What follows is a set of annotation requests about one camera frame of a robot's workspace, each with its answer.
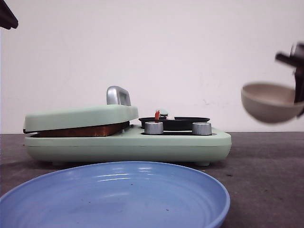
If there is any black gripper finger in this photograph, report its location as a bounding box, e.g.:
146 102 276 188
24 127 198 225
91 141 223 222
0 0 19 30
294 68 304 103

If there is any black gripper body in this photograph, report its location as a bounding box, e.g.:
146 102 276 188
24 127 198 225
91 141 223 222
275 42 304 69

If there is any beige ribbed bowl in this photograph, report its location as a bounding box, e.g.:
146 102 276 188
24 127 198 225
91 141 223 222
241 82 304 124

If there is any breakfast maker hinged lid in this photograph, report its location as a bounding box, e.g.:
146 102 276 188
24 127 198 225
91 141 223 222
23 86 138 133

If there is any bread slice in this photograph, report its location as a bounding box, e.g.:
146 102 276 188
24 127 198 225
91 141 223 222
35 121 130 138

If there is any pink cooked shrimp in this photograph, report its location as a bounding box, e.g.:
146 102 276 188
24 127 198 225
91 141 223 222
154 110 175 121

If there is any mint green breakfast maker base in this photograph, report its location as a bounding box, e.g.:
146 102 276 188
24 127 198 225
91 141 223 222
24 125 232 166

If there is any silver right control knob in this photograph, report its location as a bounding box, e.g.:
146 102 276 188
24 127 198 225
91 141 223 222
192 122 212 136

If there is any silver control knob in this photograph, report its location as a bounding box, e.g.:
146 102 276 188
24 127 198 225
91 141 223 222
144 122 163 135
192 122 212 136

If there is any black frying pan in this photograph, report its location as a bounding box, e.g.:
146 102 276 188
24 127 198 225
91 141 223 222
138 108 210 131

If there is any silver left control knob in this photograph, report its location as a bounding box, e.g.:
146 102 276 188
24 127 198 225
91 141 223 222
144 122 163 135

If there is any blue plastic plate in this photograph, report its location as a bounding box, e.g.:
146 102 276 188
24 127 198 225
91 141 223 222
0 161 230 228

